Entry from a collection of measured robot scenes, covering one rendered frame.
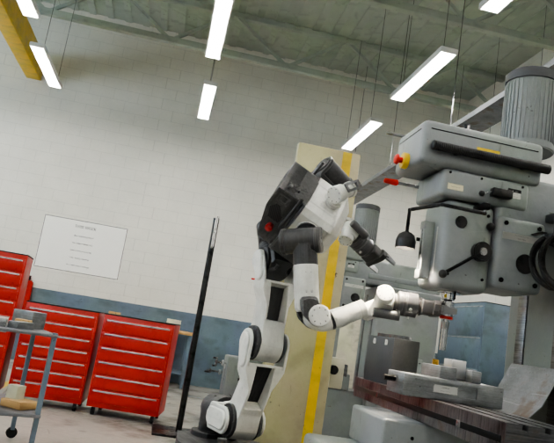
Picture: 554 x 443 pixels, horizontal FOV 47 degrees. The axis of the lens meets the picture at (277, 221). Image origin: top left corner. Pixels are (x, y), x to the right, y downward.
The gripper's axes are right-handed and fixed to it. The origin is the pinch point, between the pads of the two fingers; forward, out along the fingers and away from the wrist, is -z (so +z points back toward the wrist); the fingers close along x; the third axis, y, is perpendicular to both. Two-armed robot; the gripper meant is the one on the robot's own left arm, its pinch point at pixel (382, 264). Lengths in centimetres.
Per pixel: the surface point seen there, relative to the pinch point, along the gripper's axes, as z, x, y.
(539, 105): 23, 91, 23
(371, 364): -13.0, -3.9, -46.0
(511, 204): 12, 75, -14
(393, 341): -5.9, 13.6, -44.5
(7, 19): 307, -560, 462
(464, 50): -224, -232, 808
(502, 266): 2, 67, -33
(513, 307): -31, 49, -19
